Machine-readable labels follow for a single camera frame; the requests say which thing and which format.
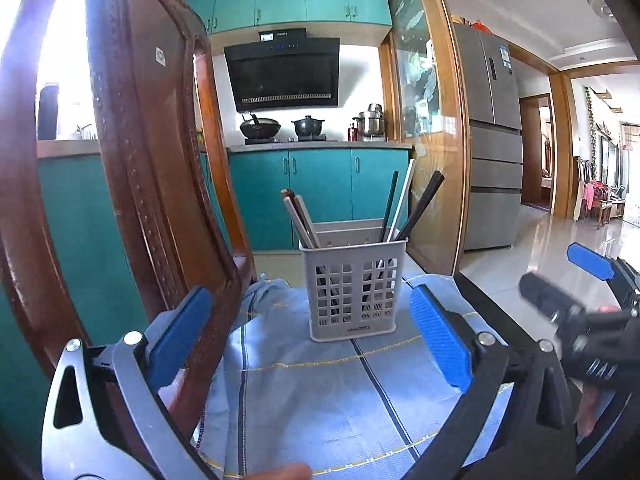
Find black range hood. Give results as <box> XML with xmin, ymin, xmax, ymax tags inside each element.
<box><xmin>223</xmin><ymin>28</ymin><xmax>341</xmax><ymax>114</ymax></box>

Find black cooking pot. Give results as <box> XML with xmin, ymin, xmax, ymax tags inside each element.
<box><xmin>291</xmin><ymin>115</ymin><xmax>326</xmax><ymax>139</ymax></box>

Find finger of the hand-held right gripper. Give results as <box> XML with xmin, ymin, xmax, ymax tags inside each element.
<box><xmin>518</xmin><ymin>272</ymin><xmax>587</xmax><ymax>324</ymax></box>
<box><xmin>567</xmin><ymin>242</ymin><xmax>640</xmax><ymax>292</ymax></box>

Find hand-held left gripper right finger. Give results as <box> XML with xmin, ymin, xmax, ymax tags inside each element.
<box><xmin>402</xmin><ymin>284</ymin><xmax>584</xmax><ymax>480</ymax></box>

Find wooden dining chairs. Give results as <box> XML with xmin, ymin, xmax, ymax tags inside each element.
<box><xmin>574</xmin><ymin>156</ymin><xmax>627</xmax><ymax>232</ymax></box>

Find white chopstick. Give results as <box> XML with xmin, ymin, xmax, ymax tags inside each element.
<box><xmin>390</xmin><ymin>159</ymin><xmax>416</xmax><ymax>241</ymax></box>

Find carved wooden chair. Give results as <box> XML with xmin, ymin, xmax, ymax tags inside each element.
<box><xmin>0</xmin><ymin>0</ymin><xmax>257</xmax><ymax>455</ymax></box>

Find teal upper kitchen cabinets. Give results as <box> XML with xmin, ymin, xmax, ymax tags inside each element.
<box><xmin>182</xmin><ymin>0</ymin><xmax>394</xmax><ymax>36</ymax></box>

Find silver refrigerator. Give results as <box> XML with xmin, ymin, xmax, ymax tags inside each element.
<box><xmin>451</xmin><ymin>22</ymin><xmax>524</xmax><ymax>252</ymax></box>

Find grey plastic utensil basket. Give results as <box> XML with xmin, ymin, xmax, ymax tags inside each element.
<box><xmin>298</xmin><ymin>219</ymin><xmax>409</xmax><ymax>344</ymax></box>

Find dark green chopstick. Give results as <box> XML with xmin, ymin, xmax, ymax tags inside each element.
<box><xmin>378</xmin><ymin>170</ymin><xmax>400</xmax><ymax>244</ymax></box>

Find black wok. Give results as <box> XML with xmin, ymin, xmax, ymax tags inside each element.
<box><xmin>239</xmin><ymin>113</ymin><xmax>282</xmax><ymax>141</ymax></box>

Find stacked steel pots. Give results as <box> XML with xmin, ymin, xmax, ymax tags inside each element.
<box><xmin>352</xmin><ymin>103</ymin><xmax>389</xmax><ymax>139</ymax></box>

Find person's right hand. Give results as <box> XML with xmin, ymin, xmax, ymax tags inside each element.
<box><xmin>575</xmin><ymin>382</ymin><xmax>601</xmax><ymax>439</ymax></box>

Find black gas stove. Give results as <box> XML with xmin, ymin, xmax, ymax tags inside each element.
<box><xmin>244</xmin><ymin>134</ymin><xmax>329</xmax><ymax>146</ymax></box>

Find light blue striped tablecloth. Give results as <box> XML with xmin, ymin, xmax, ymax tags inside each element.
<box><xmin>196</xmin><ymin>271</ymin><xmax>517</xmax><ymax>480</ymax></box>

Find black kitchen appliance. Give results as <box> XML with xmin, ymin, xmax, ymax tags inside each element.
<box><xmin>37</xmin><ymin>84</ymin><xmax>60</xmax><ymax>141</ymax></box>

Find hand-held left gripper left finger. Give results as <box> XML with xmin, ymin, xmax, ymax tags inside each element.
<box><xmin>41</xmin><ymin>286</ymin><xmax>217</xmax><ymax>480</ymax></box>

